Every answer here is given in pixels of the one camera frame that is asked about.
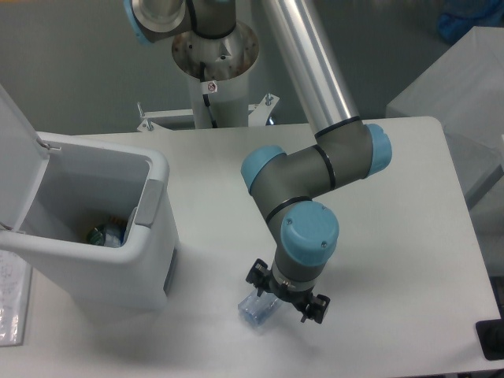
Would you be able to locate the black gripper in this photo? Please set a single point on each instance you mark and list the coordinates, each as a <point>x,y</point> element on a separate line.
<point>297,293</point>

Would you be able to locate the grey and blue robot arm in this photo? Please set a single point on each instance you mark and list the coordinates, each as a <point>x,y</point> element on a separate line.
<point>285,187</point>

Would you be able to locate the trash inside the can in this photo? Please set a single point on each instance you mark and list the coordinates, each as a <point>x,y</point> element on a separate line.
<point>111,233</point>

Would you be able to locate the white open trash can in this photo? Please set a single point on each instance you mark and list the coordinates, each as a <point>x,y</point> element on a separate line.
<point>56,188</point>

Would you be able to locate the clear plastic water bottle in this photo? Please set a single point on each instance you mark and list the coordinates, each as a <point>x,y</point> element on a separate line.
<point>256,309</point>

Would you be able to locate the black device at table edge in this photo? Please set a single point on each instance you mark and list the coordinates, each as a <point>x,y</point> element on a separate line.
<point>490,334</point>

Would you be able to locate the translucent white box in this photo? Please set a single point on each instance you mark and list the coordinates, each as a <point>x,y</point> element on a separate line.
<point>463,90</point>

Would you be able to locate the laminated paper sheet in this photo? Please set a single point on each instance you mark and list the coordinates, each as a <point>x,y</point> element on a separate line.
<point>16,276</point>

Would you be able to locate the blue object in background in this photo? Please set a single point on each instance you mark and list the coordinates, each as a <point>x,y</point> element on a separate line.
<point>457,18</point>

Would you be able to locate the white pedestal base bracket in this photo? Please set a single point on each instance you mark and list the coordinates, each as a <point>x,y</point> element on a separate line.
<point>258,115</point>

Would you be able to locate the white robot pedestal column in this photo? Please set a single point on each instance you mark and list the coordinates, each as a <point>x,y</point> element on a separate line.
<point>217,72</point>

